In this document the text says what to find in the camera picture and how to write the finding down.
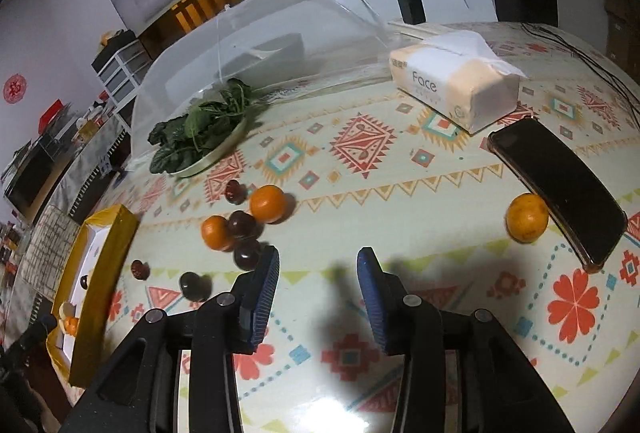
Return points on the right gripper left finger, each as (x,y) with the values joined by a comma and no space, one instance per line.
(136,390)

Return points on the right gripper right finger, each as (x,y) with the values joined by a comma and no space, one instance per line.
(499,390)

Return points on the orange mandarin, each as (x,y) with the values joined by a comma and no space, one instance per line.
(216,235)
(527,218)
(268,204)
(70,325)

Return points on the dark plum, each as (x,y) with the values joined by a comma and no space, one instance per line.
(246,253)
(194,287)
(243,225)

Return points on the yellow white tray box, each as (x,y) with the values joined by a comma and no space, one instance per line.
(86,290)

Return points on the dark red jujube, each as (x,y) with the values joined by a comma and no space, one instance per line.
(235,192)
(140,270)

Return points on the patterned fabric chair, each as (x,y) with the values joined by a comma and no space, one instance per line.
(48,249)

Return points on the black smartphone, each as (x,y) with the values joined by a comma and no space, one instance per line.
(578,202)

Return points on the black microwave oven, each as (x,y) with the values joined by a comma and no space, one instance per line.
(31,180)

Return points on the plate of green spinach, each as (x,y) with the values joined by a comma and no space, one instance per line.
(181,141)

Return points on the patterned tablecloth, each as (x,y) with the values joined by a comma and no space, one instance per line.
(370,166)

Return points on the tissue paper pack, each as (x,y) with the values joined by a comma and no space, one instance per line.
(459,76)

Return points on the white plastic drawer tower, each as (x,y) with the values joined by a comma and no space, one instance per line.
(122,65)

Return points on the transparent mesh food cover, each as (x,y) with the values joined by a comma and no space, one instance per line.
(270,45)

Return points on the black speaker box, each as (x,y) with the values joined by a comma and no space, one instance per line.
(412,12)

